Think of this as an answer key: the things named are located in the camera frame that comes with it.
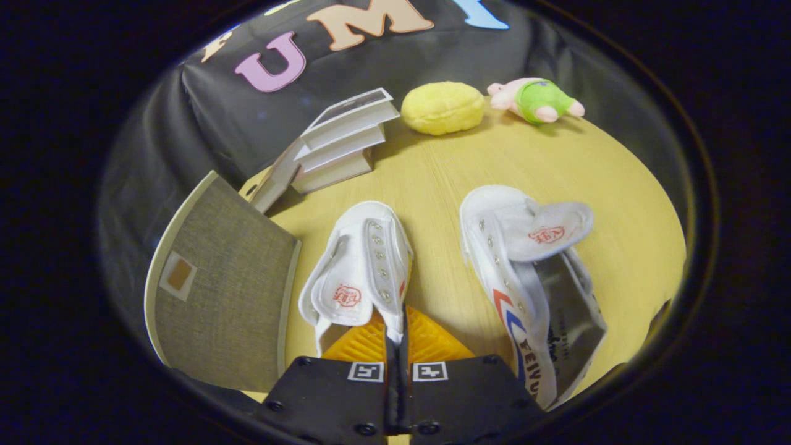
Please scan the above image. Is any black backdrop cloth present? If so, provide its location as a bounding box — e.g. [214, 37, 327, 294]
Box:
[98, 0, 693, 396]

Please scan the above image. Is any white canvas shoe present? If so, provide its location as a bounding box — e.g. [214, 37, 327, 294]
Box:
[459, 184, 608, 411]
[298, 200, 414, 358]

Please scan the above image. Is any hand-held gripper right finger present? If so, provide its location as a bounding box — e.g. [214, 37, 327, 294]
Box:
[399, 306, 546, 441]

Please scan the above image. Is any yellow plush toy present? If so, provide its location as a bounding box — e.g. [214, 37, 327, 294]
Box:
[400, 81, 485, 136]

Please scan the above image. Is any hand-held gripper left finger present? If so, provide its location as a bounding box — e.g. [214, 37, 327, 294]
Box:
[258, 308, 401, 438]

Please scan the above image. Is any pink green plush toy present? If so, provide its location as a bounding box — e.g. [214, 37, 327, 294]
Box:
[487, 77, 586, 126]

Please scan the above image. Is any stack of white books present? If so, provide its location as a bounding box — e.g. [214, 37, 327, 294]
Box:
[247, 88, 401, 214]

